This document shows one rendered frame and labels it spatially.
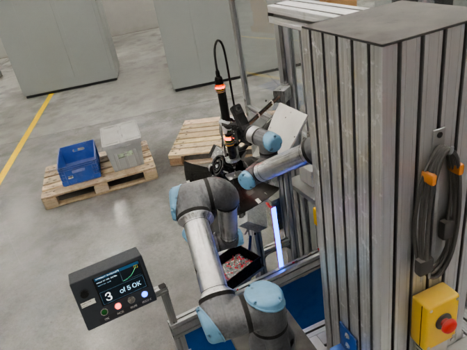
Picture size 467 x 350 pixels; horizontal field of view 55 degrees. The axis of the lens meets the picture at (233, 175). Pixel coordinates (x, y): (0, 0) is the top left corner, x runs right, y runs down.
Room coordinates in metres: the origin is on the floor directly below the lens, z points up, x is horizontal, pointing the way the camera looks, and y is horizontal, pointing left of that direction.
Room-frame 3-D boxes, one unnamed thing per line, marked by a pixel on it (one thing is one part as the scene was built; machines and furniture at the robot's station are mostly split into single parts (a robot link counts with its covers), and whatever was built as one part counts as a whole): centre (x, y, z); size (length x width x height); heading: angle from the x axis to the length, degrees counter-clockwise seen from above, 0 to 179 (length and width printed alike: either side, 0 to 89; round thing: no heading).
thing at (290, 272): (1.50, -0.05, 0.82); 0.90 x 0.04 x 0.08; 112
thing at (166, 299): (1.34, 0.35, 0.96); 0.03 x 0.03 x 0.20; 22
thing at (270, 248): (2.07, -0.16, 0.56); 0.19 x 0.04 x 0.04; 112
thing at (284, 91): (2.39, -0.36, 1.37); 0.10 x 0.07 x 0.09; 147
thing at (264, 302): (0.99, -0.02, 1.20); 0.13 x 0.12 x 0.14; 99
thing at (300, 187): (2.18, -0.48, 0.85); 0.36 x 0.24 x 0.03; 22
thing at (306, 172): (2.26, -0.48, 0.92); 0.17 x 0.16 x 0.11; 112
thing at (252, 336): (0.99, -0.03, 1.09); 0.15 x 0.15 x 0.10
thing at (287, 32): (2.47, -0.41, 0.90); 0.08 x 0.06 x 1.80; 57
